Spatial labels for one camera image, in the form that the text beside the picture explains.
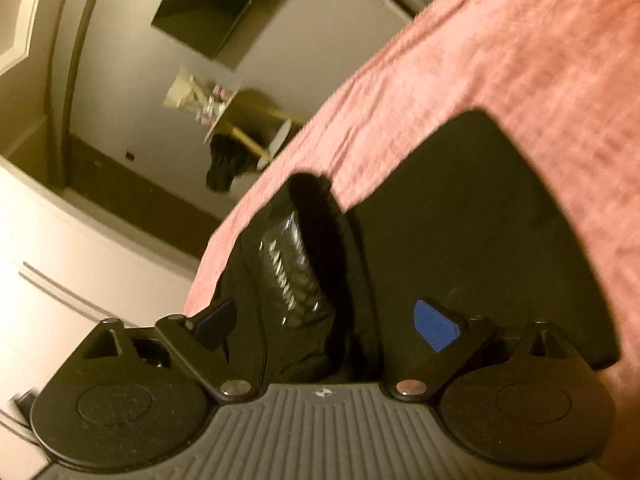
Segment black pants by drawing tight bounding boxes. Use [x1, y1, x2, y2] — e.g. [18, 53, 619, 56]
[217, 110, 620, 387]

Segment dark wooden door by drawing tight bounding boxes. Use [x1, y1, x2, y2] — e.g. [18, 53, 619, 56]
[66, 136, 220, 258]

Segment black clothes pile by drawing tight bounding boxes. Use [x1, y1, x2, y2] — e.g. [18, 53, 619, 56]
[206, 133, 259, 193]

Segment white round side table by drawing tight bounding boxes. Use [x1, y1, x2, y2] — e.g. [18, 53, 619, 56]
[198, 90, 303, 171]

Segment white items on side table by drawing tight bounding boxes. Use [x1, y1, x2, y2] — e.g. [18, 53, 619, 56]
[163, 67, 238, 128]

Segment pink ribbed bed blanket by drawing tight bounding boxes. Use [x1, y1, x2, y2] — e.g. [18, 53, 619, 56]
[184, 0, 639, 479]

